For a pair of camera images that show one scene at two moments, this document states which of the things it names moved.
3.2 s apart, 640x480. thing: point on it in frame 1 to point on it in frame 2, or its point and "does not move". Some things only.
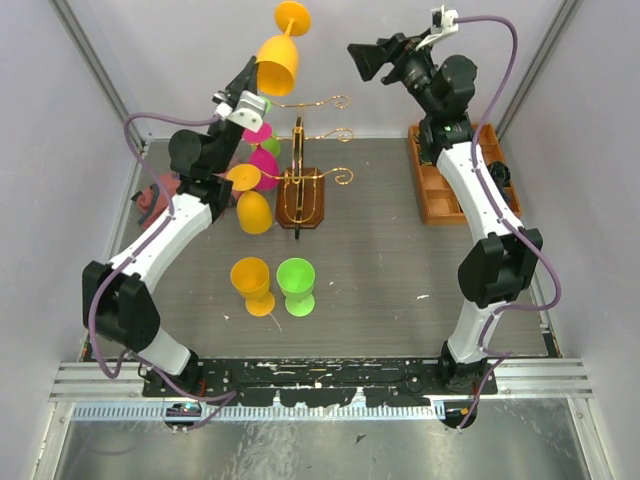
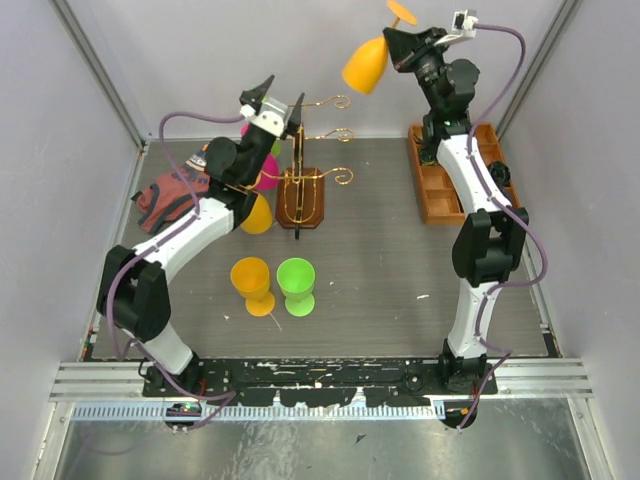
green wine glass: x=271 y=144 does not move
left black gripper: x=246 y=81 to x=254 y=96
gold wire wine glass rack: x=300 y=189 does not move
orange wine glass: x=278 y=54 to x=365 y=66
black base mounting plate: x=316 y=382 does not move
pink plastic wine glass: x=264 y=159 does not move
